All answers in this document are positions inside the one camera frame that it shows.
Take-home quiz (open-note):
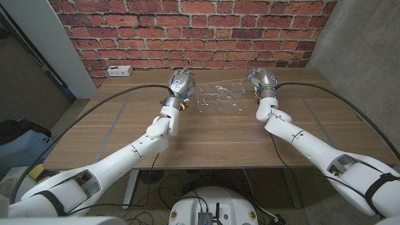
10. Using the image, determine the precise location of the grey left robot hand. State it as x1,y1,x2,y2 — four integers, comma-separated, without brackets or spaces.
167,68,197,101

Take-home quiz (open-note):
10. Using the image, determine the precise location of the grey perforated panel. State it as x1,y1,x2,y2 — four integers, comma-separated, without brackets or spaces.
0,12,76,131

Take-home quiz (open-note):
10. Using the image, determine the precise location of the grey table leg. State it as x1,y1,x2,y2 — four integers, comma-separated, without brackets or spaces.
282,168,303,209

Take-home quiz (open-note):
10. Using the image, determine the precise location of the black bag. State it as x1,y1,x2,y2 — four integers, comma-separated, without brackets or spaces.
0,119,53,146

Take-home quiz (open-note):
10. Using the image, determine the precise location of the white robot torso base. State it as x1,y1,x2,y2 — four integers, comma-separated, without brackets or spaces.
168,186,260,225

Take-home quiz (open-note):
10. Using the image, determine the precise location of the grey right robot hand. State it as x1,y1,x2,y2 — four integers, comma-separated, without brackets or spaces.
247,67,279,92

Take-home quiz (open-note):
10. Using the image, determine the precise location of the clear plastic wrap sheet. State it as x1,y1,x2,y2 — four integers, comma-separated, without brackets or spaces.
195,77,251,114

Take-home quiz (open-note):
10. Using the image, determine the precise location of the blue-grey storage bin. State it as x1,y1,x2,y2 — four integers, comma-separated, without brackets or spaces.
0,129,58,173

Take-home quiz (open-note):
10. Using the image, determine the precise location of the white power outlet box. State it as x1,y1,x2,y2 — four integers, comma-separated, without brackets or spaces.
107,64,134,78

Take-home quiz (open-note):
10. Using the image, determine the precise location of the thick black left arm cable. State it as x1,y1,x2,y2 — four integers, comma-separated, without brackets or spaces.
9,84,176,204

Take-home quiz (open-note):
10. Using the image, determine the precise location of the red brick print backdrop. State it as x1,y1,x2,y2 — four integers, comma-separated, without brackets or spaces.
48,0,338,88

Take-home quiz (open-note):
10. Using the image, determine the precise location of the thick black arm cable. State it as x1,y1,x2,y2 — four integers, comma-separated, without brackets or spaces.
274,81,400,161
9,84,176,204

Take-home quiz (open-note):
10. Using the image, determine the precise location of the yellow and black device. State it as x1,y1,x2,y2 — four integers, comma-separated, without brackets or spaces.
26,163,53,184

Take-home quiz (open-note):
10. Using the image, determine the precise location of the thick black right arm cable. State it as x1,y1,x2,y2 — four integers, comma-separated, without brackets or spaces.
274,81,400,161

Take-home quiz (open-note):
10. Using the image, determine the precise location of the white table leg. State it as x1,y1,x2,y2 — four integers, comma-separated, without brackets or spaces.
122,169,140,210

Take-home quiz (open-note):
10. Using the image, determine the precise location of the small grey electronics box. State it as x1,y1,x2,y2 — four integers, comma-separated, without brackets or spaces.
197,211,214,225

